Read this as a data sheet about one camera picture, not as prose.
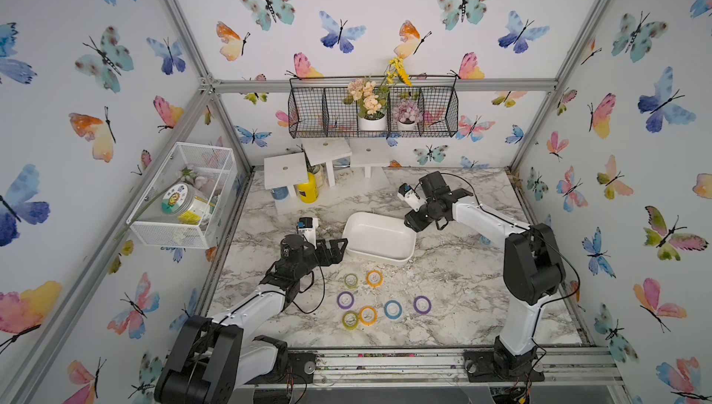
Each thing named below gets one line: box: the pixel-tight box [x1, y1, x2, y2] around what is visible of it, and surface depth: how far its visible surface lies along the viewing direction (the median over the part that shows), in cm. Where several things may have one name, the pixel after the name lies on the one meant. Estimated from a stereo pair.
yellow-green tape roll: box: [343, 311, 359, 331], surface depth 83 cm
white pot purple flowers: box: [392, 98, 424, 132], surface depth 90 cm
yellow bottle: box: [297, 171, 318, 204], surface depth 105 cm
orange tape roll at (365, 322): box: [358, 305, 378, 327], surface depth 84 cm
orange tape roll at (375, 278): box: [366, 269, 384, 289], surface depth 92 cm
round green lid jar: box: [161, 182, 197, 216], surface depth 65 cm
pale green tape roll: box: [343, 273, 359, 290], surface depth 91 cm
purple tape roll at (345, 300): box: [336, 290, 356, 311], surface depth 88 cm
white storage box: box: [342, 211, 417, 266], surface depth 101 cm
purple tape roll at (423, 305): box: [413, 295, 433, 315], surface depth 86 cm
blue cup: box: [271, 186, 290, 201], surface depth 107 cm
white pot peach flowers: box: [343, 78, 387, 131], surface depth 84 cm
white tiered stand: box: [263, 137, 391, 216], surface depth 102 cm
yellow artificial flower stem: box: [381, 56, 413, 110], surface depth 84 cm
